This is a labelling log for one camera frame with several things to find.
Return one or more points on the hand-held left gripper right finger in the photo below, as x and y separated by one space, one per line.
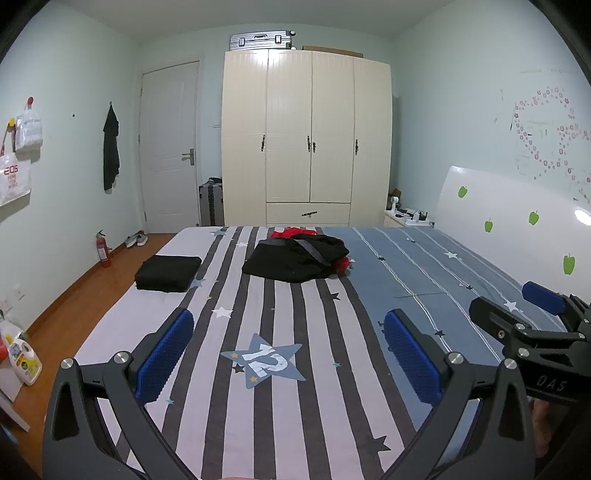
411 355

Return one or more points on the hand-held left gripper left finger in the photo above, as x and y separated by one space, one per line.
168 355

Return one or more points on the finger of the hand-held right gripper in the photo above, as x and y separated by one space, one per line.
496 321
545 297

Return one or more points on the black pants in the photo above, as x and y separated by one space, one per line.
286 261

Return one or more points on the folded black garment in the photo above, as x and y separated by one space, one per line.
168 273

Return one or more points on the bed with striped star sheet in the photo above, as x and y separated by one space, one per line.
323 323

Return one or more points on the white headboard with green apples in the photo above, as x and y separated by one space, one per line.
508 203

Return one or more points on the red fire extinguisher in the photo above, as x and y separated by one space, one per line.
105 251

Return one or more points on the black and white gadget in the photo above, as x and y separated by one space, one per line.
415 214

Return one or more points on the white nightstand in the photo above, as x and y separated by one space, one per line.
397 220

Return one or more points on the white detergent bottle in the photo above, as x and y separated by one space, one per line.
25 360

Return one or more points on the white small appliance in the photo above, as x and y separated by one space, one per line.
395 203

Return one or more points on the dark suitcase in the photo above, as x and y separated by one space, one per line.
211 203

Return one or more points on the white box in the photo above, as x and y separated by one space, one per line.
11 397

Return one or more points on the black hanging garment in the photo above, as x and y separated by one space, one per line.
111 147

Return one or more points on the white door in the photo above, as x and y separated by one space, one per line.
166 138

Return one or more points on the white tote bag red print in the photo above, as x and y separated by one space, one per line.
14 180

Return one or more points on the cream wardrobe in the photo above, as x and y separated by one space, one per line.
304 138

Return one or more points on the white plastic bag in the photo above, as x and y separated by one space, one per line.
30 131

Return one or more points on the flat cardboard box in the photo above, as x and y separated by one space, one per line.
332 50

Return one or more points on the silver suitcase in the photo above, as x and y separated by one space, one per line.
261 40

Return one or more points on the white wall socket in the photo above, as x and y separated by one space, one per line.
5 305
17 291

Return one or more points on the heart shaped wall stickers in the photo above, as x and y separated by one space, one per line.
554 134

